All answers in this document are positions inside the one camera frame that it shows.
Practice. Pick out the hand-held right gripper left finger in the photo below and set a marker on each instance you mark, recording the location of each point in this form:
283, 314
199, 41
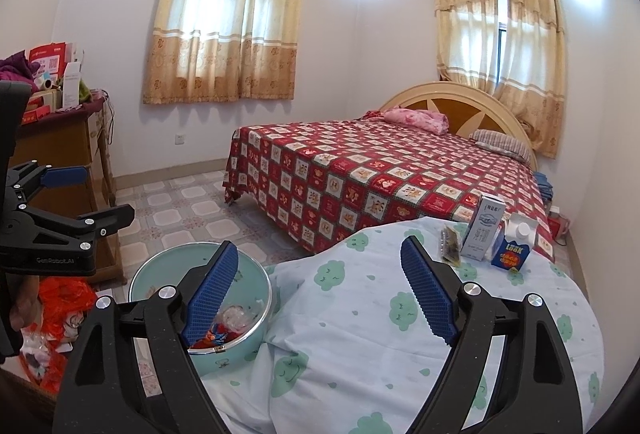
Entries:
210, 294

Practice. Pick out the purple crumpled cloth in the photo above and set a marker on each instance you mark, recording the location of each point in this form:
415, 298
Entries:
12, 69

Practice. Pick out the pink floral pillow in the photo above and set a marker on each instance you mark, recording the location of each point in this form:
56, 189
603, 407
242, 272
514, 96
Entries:
415, 119

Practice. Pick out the small white device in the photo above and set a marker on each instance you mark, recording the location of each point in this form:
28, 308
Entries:
42, 82

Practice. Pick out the red printed cardboard box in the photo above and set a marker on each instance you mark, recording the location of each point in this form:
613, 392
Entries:
47, 59

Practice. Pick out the dark snack packet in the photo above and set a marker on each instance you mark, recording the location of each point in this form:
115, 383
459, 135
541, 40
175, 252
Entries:
451, 246

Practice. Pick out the wide beige curtain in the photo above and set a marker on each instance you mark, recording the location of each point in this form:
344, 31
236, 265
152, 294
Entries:
225, 39

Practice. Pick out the green fuzzy item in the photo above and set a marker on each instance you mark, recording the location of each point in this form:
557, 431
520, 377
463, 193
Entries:
84, 89

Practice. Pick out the small red box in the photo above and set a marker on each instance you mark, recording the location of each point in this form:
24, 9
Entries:
554, 223

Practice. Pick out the narrow beige curtain panel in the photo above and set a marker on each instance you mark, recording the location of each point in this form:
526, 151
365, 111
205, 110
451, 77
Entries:
467, 29

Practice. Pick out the tall white carton box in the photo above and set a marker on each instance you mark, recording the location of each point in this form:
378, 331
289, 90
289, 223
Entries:
482, 234

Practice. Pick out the stack of blue folded cloths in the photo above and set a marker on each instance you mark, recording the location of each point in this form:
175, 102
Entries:
542, 184

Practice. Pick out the pink clear plastic wrapper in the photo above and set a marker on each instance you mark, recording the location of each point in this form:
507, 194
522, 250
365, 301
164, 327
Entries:
242, 316

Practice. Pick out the cloud print tablecloth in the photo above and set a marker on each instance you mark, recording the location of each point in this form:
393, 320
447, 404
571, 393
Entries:
350, 339

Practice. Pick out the wooden cabinet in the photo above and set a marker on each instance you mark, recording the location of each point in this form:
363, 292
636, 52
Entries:
65, 149

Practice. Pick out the cream wooden headboard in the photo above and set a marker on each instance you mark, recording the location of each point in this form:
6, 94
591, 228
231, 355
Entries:
450, 92

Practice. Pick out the blue white drink carton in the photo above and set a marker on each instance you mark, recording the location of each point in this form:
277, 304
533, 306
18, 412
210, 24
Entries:
510, 256

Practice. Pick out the maroon cabinet cloth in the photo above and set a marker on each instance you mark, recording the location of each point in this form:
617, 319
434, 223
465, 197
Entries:
90, 107

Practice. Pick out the bed with red checked bedspread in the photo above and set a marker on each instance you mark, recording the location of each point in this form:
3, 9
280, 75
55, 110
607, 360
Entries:
350, 174

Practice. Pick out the person's left forearm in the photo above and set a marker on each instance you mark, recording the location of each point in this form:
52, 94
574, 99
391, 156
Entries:
25, 304

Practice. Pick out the striped pillow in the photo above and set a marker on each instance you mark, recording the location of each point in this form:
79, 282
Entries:
500, 142

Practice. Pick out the brown woven seat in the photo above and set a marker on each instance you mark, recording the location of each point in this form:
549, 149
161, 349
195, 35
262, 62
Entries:
20, 384

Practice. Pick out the flat red box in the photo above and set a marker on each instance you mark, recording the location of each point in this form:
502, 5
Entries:
37, 115

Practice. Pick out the beige open box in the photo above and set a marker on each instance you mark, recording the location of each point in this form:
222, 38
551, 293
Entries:
50, 99

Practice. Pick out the long beige curtain panel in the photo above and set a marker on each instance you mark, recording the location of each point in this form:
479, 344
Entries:
535, 64

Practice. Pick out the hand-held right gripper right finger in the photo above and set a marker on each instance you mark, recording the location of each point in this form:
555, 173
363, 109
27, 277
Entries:
430, 294

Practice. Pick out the mint green metal bin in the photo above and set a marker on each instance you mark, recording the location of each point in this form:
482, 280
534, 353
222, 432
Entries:
160, 264

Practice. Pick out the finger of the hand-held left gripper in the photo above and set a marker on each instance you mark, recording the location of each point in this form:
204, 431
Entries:
110, 216
65, 176

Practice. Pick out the white upright box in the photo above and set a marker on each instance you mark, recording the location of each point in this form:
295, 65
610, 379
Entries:
71, 84

